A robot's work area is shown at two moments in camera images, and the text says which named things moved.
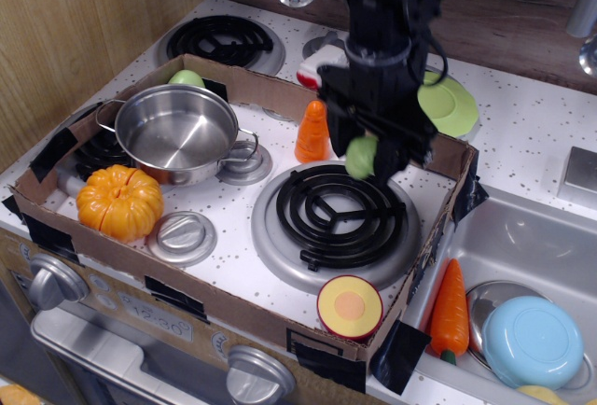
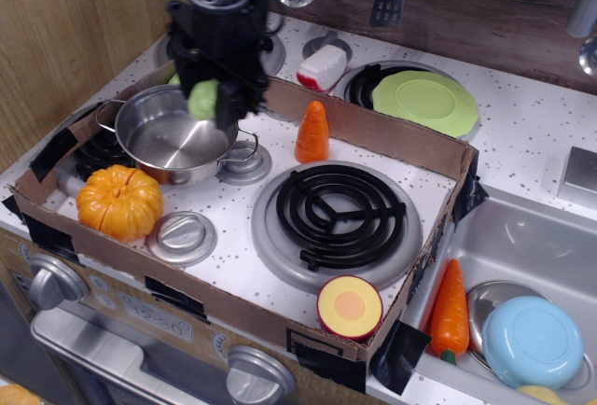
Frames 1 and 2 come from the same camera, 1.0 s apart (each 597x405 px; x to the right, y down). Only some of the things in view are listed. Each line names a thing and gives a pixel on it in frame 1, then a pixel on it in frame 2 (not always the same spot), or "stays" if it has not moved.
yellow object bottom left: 14,395 stays
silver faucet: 583,16 stays
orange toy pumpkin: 124,203 stays
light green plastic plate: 451,105 stays
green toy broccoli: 360,156 to 201,99
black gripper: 380,90 to 235,42
